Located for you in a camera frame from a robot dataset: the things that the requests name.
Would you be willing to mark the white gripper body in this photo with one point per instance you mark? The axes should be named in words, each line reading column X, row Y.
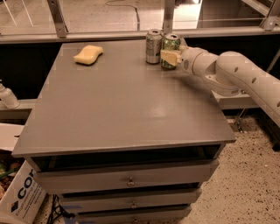
column 186, row 59

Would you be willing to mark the green soda can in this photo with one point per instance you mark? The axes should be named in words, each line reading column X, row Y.
column 170, row 41

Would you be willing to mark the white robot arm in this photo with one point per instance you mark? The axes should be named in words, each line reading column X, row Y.
column 229, row 73

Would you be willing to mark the silver 7up can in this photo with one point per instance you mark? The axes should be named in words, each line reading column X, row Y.
column 153, row 46

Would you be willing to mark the yellow sponge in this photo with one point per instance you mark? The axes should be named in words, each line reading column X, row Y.
column 88, row 55

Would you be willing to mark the grey drawer cabinet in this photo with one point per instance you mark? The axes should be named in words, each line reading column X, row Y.
column 121, row 111

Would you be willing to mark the bottom grey drawer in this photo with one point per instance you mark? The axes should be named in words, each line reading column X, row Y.
column 135, row 216

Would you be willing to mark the grey drawer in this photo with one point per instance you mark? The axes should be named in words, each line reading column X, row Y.
column 131, row 200
column 135, row 216
column 124, row 177

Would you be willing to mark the white plastic bottle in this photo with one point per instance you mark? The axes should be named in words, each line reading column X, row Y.
column 8, row 97

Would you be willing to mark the middle grey drawer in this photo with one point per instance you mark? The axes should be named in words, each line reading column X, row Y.
column 131, row 200

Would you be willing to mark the top grey drawer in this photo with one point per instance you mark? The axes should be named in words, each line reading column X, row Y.
column 124, row 177

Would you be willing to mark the white cardboard box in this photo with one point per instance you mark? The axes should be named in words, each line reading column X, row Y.
column 23, row 197

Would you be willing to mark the metal window frame rail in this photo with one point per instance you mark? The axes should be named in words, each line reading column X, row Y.
column 30, row 21

